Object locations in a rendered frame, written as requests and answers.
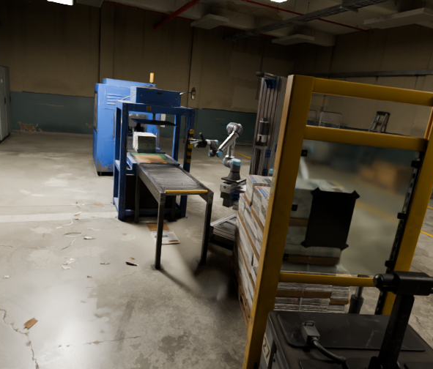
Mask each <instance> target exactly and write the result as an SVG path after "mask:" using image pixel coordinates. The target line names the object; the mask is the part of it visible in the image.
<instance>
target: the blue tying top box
mask: <svg viewBox="0 0 433 369"><path fill-rule="evenodd" d="M181 93H182V92H174V91H167V90H161V89H148V88H142V87H135V86H131V88H130V101H131V102H134V103H142V104H150V105H164V106H172V107H180V104H181V95H180V96H179V94H181Z"/></svg>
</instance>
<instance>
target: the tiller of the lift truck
mask: <svg viewBox="0 0 433 369"><path fill-rule="evenodd" d="M373 284H374V286H375V287H376V288H378V289H379V290H380V291H390V292H392V293H393V294H396V298H395V300H394V303H393V308H392V311H391V315H390V318H389V321H388V325H387V328H386V330H385V335H384V338H383V341H382V345H381V349H380V352H379V356H378V358H379V360H380V362H381V363H382V367H383V369H394V368H396V363H397V360H398V358H399V353H400V350H401V345H402V343H403V339H404V335H405V332H406V329H407V325H408V322H409V319H410V314H411V311H412V307H413V304H414V301H415V298H414V295H416V296H428V295H430V294H433V289H432V288H433V277H430V276H428V275H427V274H426V273H425V272H405V271H393V270H391V271H390V273H389V274H377V275H375V276H374V278H373Z"/></svg>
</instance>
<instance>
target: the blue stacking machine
mask: <svg viewBox="0 0 433 369"><path fill-rule="evenodd" d="M153 75H154V73H153V72H151V73H150V82H149V83H138V82H132V81H121V80H114V79H107V78H104V79H103V84H101V83H96V84H95V93H94V94H95V95H94V127H93V154H92V156H93V159H94V162H95V167H96V169H97V171H99V172H100V174H99V175H98V176H103V175H102V172H113V171H114V142H115V141H114V139H115V119H116V100H122V99H123V98H126V97H129V96H130V88H131V86H135V87H138V86H145V85H147V86H149V85H150V84H151V85H152V86H155V84H153ZM152 115H153V114H152V113H145V112H137V111H129V117H128V134H127V137H128V138H132V137H133V133H135V132H137V133H152V131H153V129H154V131H153V135H155V136H156V133H157V140H156V145H157V147H158V148H160V129H161V127H165V125H152V124H137V123H136V122H134V121H133V120H131V119H130V118H133V119H151V120H152ZM165 119H166V115H165V114H161V113H157V114H156V115H155V120H161V121H165Z"/></svg>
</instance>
